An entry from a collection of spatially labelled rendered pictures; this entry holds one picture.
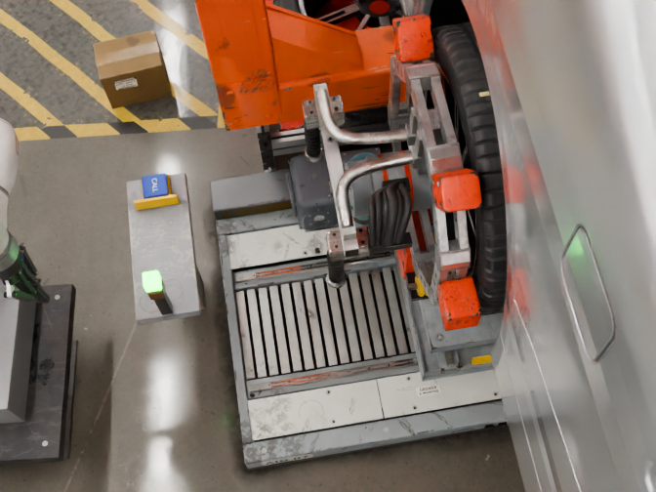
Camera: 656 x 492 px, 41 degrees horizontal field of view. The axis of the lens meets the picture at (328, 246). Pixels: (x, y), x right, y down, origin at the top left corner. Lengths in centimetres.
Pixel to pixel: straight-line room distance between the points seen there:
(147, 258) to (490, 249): 104
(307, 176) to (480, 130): 92
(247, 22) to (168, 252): 67
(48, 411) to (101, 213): 82
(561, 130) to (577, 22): 15
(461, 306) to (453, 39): 55
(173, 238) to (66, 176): 81
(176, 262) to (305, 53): 66
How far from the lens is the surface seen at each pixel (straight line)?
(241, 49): 223
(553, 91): 129
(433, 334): 254
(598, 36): 121
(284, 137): 280
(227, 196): 286
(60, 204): 313
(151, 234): 247
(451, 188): 168
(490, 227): 175
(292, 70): 236
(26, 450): 252
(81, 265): 300
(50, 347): 259
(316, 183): 254
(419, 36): 194
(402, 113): 222
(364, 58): 243
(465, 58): 182
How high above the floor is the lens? 260
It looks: 64 degrees down
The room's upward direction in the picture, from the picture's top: 4 degrees counter-clockwise
